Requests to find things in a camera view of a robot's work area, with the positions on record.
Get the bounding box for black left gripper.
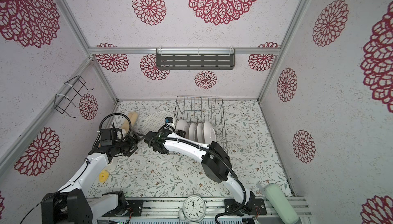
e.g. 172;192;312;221
114;131;145;157

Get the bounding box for cream plate blue grid lines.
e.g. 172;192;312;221
142;111;177;134

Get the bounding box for white plate green red rim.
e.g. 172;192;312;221
176;119;189;139

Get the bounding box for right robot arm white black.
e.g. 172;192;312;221
144;117;267;224

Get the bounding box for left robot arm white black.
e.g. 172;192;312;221
38;112;140;224

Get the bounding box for white analog clock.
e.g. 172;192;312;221
178;194;207;224

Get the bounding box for pale green bottle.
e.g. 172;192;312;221
257;183;299;224

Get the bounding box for silver wire dish rack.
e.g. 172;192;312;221
171;95;228;154

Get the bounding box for black wire wall holder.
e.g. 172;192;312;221
53;75;94;118

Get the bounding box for dark grey wall shelf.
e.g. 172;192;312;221
155;48;236;70

